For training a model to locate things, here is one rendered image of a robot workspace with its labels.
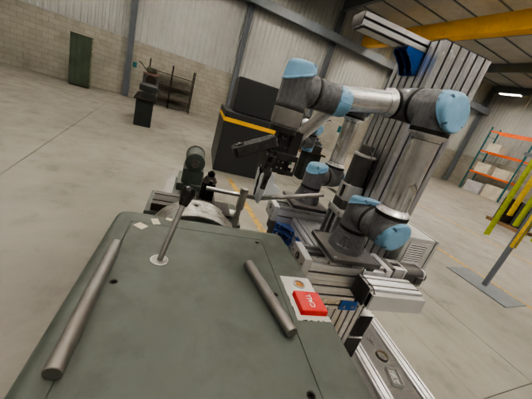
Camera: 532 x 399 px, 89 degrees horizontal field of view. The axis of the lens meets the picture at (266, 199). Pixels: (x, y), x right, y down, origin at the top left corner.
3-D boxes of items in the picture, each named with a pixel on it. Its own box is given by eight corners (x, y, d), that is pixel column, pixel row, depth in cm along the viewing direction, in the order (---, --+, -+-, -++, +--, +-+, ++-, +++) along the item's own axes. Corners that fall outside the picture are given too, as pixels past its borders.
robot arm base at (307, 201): (312, 198, 168) (317, 183, 165) (321, 208, 154) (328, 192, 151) (290, 193, 163) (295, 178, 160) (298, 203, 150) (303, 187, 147)
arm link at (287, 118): (279, 106, 62) (270, 103, 69) (273, 126, 64) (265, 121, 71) (308, 115, 65) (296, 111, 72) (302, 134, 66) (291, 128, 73)
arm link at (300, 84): (328, 67, 62) (296, 55, 58) (312, 115, 65) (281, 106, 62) (311, 67, 68) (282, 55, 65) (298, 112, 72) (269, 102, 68)
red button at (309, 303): (325, 319, 56) (328, 312, 55) (299, 317, 54) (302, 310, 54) (314, 298, 61) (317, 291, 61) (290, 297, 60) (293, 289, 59)
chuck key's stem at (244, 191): (230, 226, 75) (241, 188, 71) (229, 222, 77) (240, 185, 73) (238, 227, 76) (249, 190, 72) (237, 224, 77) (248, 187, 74)
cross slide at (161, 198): (229, 222, 157) (230, 215, 155) (150, 210, 143) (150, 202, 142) (226, 209, 173) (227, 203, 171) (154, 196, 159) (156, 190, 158)
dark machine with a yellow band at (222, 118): (266, 181, 606) (294, 92, 542) (211, 169, 570) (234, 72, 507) (252, 161, 769) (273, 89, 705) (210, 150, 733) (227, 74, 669)
